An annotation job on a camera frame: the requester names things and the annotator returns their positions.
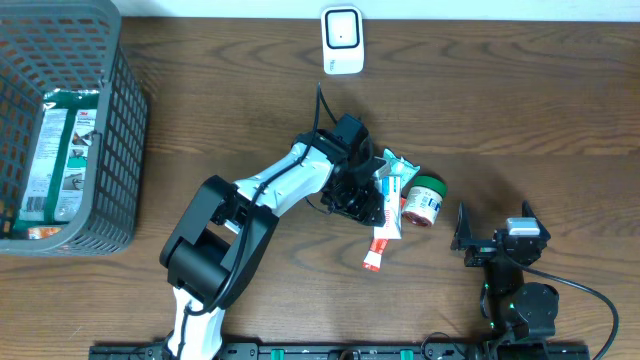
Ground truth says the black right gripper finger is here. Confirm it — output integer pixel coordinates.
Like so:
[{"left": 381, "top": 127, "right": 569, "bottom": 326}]
[
  {"left": 521, "top": 200, "right": 537, "bottom": 219},
  {"left": 450, "top": 202, "right": 473, "bottom": 251}
]

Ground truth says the white toothpaste box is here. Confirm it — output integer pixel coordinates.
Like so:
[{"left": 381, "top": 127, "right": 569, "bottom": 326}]
[{"left": 373, "top": 176, "right": 402, "bottom": 240}]

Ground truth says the light green wipes packet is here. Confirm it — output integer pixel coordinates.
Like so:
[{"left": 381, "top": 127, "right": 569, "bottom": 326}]
[{"left": 383, "top": 149, "right": 420, "bottom": 188}]

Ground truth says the green lid white jar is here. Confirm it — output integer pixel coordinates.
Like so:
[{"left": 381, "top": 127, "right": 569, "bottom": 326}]
[{"left": 402, "top": 175, "right": 448, "bottom": 227}]

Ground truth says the red white sachet stick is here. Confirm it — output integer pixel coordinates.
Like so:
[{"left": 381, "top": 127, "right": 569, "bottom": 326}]
[{"left": 362, "top": 238, "right": 389, "bottom": 272}]

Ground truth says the orange Kleenex tissue pack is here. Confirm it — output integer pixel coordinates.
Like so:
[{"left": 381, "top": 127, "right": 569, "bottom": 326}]
[{"left": 27, "top": 224, "right": 64, "bottom": 240}]

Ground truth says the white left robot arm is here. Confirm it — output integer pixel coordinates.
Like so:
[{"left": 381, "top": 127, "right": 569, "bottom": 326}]
[{"left": 159, "top": 114, "right": 385, "bottom": 359}]

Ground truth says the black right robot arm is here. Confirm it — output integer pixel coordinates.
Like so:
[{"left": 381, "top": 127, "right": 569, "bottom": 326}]
[{"left": 451, "top": 202, "right": 559, "bottom": 342}]

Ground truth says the white barcode scanner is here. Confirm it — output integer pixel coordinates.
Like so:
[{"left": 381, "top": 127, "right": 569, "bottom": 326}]
[{"left": 321, "top": 6, "right": 365, "bottom": 75}]

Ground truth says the green white 3M package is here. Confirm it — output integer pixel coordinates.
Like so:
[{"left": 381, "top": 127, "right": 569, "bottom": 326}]
[{"left": 14, "top": 90, "right": 100, "bottom": 231}]

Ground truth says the grey plastic mesh basket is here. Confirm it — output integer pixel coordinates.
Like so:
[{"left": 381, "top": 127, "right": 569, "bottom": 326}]
[{"left": 1, "top": 0, "right": 148, "bottom": 256}]

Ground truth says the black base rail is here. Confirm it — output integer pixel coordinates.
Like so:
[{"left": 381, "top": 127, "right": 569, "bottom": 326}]
[{"left": 89, "top": 341, "right": 591, "bottom": 360}]

